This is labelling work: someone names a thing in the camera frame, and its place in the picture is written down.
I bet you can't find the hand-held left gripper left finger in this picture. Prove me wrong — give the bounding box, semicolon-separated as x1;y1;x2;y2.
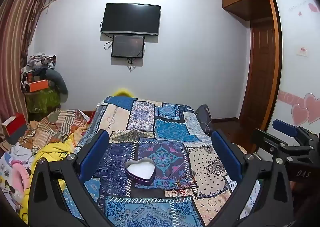
28;129;118;227

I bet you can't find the white sliding wardrobe door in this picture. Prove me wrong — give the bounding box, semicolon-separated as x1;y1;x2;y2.
265;0;320;141

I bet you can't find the pile of clothes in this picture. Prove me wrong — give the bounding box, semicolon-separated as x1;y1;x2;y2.
20;52;57;92

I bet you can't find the orange striped quilt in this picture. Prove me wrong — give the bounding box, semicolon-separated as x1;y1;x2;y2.
20;108;95;154

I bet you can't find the dark blue bag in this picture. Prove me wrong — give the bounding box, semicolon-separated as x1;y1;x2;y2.
195;104;213;129

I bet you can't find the red and white box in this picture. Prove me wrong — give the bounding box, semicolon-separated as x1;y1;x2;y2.
2;113;27;138

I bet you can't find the brown striped curtain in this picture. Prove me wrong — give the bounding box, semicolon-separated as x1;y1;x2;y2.
0;0;54;149

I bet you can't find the small black wall monitor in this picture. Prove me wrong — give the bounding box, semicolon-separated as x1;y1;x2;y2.
111;34;145;59

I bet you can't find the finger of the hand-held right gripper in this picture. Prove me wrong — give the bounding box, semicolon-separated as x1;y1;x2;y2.
250;128;313;165
272;119;313;142

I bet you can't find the yellow cartoon blanket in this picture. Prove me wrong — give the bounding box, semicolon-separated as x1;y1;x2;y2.
19;131;82;225

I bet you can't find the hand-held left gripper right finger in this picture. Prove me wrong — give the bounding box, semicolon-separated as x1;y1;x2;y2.
211;129;294;227

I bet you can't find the heart-shaped purple tin box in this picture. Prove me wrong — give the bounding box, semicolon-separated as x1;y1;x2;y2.
124;157;156;185

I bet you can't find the thin white cable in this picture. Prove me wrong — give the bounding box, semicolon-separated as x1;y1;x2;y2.
200;108;213;135

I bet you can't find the white cartoon printed sheet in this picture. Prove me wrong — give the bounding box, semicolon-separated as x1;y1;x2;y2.
0;139;35;217

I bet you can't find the orange box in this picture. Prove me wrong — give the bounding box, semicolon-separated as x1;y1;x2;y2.
28;79;49;93

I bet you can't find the pink plush toy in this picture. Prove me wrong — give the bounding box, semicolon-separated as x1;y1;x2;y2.
9;159;32;191

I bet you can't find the blue patchwork blanket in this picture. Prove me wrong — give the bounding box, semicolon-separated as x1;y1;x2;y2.
62;95;262;227

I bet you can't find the black wall television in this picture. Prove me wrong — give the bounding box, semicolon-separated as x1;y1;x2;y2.
101;3;161;36

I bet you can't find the yellow plush item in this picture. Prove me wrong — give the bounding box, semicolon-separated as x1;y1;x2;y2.
111;88;135;98

